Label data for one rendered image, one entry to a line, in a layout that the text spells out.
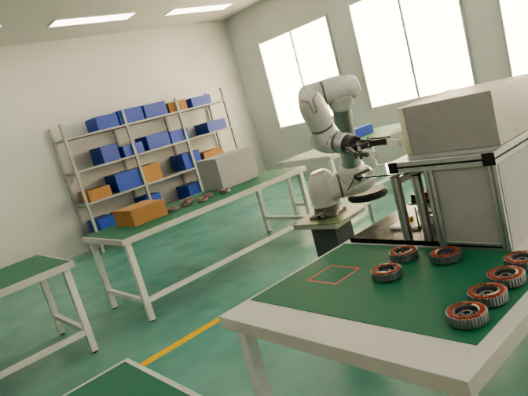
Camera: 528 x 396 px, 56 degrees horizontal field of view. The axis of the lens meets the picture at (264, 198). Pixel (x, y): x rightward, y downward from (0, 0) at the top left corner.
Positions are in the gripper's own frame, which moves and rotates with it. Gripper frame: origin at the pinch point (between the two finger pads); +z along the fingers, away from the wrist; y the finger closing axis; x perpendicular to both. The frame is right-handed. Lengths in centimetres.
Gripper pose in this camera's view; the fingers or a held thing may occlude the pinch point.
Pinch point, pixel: (386, 148)
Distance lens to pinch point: 194.2
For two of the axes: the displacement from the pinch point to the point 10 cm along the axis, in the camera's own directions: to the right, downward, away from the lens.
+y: 7.9, -3.7, 4.9
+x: 2.1, 9.1, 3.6
